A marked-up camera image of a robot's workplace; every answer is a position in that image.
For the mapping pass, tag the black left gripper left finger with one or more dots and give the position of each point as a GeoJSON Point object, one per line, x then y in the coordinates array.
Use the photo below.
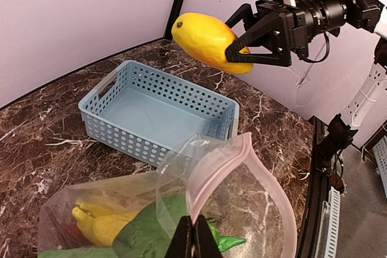
{"type": "Point", "coordinates": [182, 240]}

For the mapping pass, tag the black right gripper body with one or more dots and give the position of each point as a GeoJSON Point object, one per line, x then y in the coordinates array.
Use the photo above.
{"type": "Point", "coordinates": [287, 31]}

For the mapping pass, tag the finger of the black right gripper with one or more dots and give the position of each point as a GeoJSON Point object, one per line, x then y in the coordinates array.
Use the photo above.
{"type": "Point", "coordinates": [249, 47]}
{"type": "Point", "coordinates": [244, 13]}

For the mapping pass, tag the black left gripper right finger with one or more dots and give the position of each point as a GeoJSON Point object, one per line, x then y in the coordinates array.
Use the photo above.
{"type": "Point", "coordinates": [204, 244]}

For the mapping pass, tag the green bell pepper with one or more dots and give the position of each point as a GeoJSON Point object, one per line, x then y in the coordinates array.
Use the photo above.
{"type": "Point", "coordinates": [144, 236]}

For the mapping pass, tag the orange mango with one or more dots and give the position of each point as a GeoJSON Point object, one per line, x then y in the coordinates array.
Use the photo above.
{"type": "Point", "coordinates": [206, 38]}

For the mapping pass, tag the clear zip top bag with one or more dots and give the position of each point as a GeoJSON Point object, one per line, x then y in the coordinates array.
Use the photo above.
{"type": "Point", "coordinates": [245, 207]}

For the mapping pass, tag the yellow corn cob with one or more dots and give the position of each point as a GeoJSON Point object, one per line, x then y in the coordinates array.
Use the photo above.
{"type": "Point", "coordinates": [100, 225]}

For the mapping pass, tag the green cucumber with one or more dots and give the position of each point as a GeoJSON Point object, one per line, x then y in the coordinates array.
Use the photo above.
{"type": "Point", "coordinates": [79, 253]}

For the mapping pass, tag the red lychee bunch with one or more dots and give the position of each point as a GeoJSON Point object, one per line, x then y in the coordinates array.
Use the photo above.
{"type": "Point", "coordinates": [73, 232]}

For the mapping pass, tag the light blue plastic basket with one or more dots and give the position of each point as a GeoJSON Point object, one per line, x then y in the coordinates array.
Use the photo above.
{"type": "Point", "coordinates": [144, 112]}

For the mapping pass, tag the grey slotted cable duct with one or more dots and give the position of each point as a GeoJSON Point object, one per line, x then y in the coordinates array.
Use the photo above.
{"type": "Point", "coordinates": [329, 226]}

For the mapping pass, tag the black front table rail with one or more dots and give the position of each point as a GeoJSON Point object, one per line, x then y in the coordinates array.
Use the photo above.
{"type": "Point", "coordinates": [316, 195]}

